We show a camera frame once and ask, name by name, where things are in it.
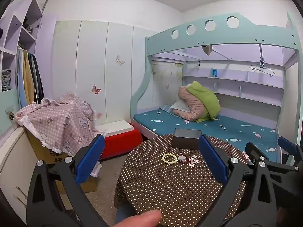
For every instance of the small blue box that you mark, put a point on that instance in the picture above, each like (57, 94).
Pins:
(215, 73)

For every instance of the dark hanging garment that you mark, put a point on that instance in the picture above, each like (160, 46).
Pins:
(37, 80)

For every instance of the lilac open closet shelving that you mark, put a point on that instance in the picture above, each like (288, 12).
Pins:
(30, 37)

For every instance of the teal bunk bed frame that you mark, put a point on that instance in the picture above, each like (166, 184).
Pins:
(213, 40)

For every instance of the red storage box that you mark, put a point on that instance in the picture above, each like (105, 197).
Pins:
(123, 143)

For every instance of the white pillow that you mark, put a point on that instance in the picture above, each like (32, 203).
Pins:
(178, 106)

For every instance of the dark grey storage box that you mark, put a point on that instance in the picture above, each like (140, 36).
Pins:
(185, 139)

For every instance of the pink checked cloth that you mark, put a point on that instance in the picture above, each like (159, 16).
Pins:
(59, 123)

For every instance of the white drawer cabinet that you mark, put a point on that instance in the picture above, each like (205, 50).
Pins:
(14, 165)

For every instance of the white wardrobe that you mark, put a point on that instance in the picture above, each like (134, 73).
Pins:
(90, 63)

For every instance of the folded grey-blue clothes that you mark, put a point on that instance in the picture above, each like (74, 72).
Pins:
(6, 80)

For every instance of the person's left hand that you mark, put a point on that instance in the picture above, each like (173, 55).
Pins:
(142, 220)

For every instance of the brown polka dot tablecloth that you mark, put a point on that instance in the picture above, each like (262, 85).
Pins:
(165, 184)

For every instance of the green and pink quilt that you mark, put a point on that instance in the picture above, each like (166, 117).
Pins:
(206, 101)

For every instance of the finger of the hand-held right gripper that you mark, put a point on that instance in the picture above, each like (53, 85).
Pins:
(256, 152)
(287, 146)

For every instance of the butterfly wall sticker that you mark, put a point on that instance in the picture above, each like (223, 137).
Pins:
(98, 115)
(167, 86)
(120, 60)
(96, 89)

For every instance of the blue candy print mattress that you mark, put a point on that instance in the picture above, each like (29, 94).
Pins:
(213, 128)

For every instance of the lilac bed wall shelf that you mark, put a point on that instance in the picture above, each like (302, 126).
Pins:
(236, 80)

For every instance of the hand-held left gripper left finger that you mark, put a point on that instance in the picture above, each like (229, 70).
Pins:
(91, 160)

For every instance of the yellow hanging garment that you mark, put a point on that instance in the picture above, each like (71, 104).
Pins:
(28, 80)

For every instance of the beige hanging pouch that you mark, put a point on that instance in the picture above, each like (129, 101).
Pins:
(207, 49)

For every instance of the person's leg in jeans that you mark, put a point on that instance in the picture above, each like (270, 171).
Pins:
(124, 214)

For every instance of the grey clothes pile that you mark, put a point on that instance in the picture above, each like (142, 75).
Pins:
(28, 28)

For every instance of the light blue hanging garment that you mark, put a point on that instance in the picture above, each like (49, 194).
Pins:
(21, 92)

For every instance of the pink bead earring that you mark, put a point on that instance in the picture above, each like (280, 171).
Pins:
(193, 163)
(193, 157)

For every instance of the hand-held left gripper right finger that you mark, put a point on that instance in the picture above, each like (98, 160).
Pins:
(213, 158)

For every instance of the cardboard box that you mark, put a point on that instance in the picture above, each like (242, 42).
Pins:
(45, 152)

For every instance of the white shelf hook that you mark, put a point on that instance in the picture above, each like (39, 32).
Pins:
(240, 91)
(216, 87)

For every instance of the white board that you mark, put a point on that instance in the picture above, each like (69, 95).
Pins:
(113, 126)

